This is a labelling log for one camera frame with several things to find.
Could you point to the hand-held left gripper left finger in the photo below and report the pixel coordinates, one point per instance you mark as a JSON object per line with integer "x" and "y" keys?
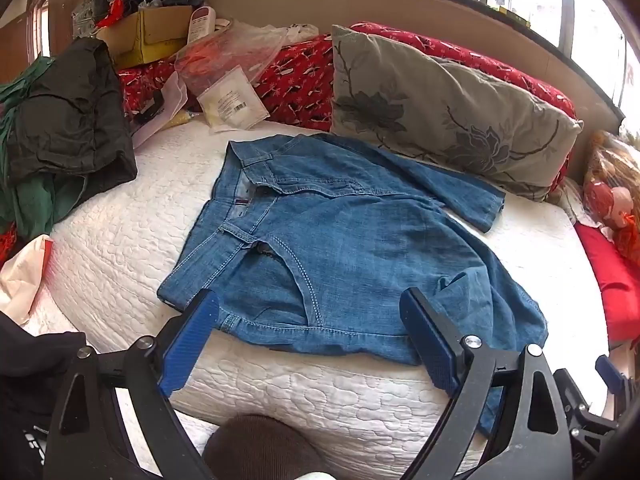
{"x": 192, "y": 340}

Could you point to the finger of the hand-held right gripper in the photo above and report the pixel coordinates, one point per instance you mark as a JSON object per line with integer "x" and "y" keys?
{"x": 611, "y": 376}
{"x": 580, "y": 410}

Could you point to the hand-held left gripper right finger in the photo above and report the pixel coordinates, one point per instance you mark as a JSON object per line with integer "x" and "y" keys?
{"x": 427, "y": 340}

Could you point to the blue denim pants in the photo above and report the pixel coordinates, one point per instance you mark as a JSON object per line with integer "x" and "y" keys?
{"x": 350, "y": 240}

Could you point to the plain red pillow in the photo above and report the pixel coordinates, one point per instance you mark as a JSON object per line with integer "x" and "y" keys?
{"x": 617, "y": 280}

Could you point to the white quilted bed cover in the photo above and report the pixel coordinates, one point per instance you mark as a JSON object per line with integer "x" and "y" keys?
{"x": 125, "y": 240}

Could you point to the person's left leg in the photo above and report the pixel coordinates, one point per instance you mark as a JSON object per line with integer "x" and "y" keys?
{"x": 265, "y": 450}

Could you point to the black printed garment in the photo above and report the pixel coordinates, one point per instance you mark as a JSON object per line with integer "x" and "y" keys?
{"x": 30, "y": 385}

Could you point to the cream cloth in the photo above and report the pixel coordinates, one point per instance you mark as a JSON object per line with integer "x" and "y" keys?
{"x": 22, "y": 280}

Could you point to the doll in plastic bag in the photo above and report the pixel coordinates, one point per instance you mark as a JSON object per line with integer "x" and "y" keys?
{"x": 612, "y": 195}

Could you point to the green garment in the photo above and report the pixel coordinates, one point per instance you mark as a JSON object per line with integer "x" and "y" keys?
{"x": 35, "y": 200}

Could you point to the white paper sheet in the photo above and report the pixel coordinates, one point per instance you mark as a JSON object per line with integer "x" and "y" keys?
{"x": 160, "y": 127}

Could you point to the grey floral pillow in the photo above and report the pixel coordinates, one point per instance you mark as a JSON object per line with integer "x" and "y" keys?
{"x": 440, "y": 110}

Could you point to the white flat packet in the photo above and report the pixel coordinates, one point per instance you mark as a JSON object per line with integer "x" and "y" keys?
{"x": 232, "y": 102}

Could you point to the black jacket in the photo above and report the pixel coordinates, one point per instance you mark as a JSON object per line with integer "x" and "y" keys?
{"x": 70, "y": 120}

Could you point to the clear plastic bag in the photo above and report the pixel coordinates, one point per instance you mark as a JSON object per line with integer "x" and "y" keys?
{"x": 220, "y": 55}

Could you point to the cardboard box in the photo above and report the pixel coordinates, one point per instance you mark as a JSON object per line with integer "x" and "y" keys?
{"x": 145, "y": 37}

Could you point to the white bottle with maroon label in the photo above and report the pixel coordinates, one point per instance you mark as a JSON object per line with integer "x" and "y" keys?
{"x": 201, "y": 25}

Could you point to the beige headboard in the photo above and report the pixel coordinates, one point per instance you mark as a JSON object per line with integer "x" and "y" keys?
{"x": 425, "y": 10}

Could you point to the brown wooden door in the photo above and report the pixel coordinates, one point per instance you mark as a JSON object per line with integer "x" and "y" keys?
{"x": 65, "y": 5}

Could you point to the window with dark frame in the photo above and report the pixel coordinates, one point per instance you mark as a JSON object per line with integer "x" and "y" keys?
{"x": 565, "y": 5}

